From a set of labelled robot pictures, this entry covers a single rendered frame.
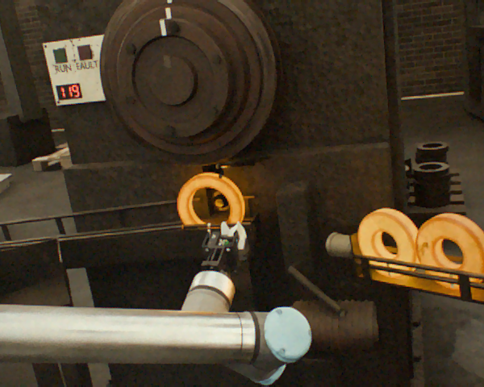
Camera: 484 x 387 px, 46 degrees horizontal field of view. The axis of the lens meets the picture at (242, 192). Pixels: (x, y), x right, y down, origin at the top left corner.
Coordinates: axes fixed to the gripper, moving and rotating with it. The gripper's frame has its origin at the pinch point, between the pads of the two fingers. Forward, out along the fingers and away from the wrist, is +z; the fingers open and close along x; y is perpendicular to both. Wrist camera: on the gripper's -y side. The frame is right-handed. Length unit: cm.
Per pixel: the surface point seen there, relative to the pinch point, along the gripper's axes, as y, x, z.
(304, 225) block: -8.6, -12.9, 12.4
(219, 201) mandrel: -8.9, 13.4, 24.1
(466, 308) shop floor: -101, -57, 72
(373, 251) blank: -7.1, -30.9, 0.4
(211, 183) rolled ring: 1.6, 11.6, 18.4
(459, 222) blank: 7, -49, -7
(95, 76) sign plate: 27, 46, 37
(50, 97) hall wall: -215, 478, 578
